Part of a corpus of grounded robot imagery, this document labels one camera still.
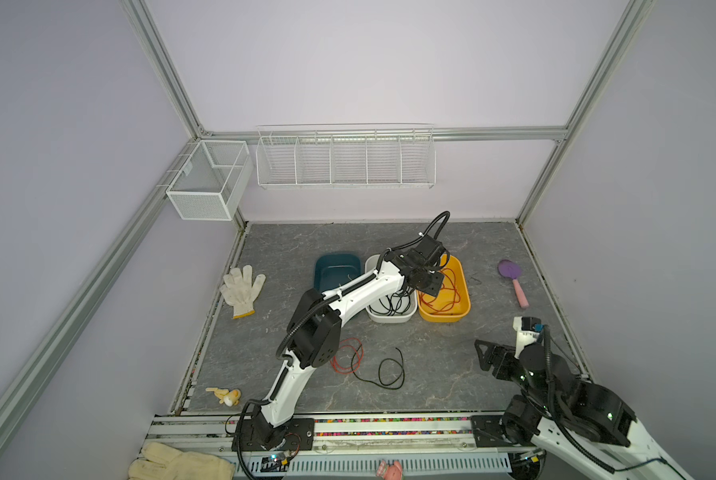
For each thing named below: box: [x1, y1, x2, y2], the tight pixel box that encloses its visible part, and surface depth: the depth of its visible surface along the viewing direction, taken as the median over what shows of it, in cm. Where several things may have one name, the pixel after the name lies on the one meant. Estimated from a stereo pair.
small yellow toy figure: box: [205, 387, 241, 407], surface depth 80 cm
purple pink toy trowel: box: [497, 259, 529, 309], surface depth 106 cm
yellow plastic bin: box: [417, 254, 472, 323], surface depth 98 cm
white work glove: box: [219, 265, 266, 319], surface depth 104 cm
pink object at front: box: [376, 459, 403, 480], surface depth 68 cm
